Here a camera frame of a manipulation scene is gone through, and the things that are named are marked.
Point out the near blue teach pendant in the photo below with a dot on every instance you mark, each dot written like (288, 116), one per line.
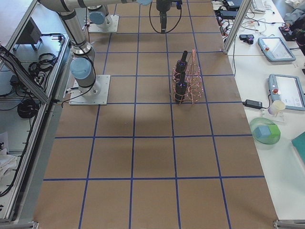
(287, 89)

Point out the black power adapter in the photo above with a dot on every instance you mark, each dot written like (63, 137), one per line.
(253, 104)

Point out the copper wire wine basket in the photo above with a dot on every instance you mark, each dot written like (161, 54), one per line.
(194, 91)

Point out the white paper cup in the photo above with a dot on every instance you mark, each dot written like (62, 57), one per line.
(276, 107)

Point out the black handheld device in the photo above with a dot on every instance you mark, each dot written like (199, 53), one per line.
(247, 38)

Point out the blue teach pendant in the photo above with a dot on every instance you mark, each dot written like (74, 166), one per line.
(287, 89)
(275, 49)

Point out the dark wine bottle slot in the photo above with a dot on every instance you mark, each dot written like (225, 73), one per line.
(181, 63)
(180, 88)

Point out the blue foam cube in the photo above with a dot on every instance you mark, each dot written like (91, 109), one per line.
(261, 131)

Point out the dark wine bottle far slot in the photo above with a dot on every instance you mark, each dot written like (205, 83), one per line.
(181, 63)

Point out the teal folder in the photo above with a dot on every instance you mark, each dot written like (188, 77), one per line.
(299, 144)

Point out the green foam cube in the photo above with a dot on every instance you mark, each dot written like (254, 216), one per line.
(274, 131)

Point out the crumpled white cloth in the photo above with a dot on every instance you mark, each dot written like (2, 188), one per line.
(7, 162)

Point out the far blue teach pendant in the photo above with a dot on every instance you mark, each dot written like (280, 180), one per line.
(275, 49)

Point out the aluminium frame post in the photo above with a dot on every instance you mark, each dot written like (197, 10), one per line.
(236, 25)

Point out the dark wine bottle near slot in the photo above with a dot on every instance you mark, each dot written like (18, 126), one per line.
(180, 88)

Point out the black monitor on floor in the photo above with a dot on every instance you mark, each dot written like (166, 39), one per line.
(31, 35)

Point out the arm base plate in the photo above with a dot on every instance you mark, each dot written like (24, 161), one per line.
(111, 29)
(97, 95)

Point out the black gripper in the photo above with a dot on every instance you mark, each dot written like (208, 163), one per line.
(162, 5)

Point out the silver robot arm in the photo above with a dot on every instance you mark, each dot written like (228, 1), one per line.
(99, 15)
(83, 54)

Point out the green glass bowl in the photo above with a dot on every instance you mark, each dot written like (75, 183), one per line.
(263, 121)

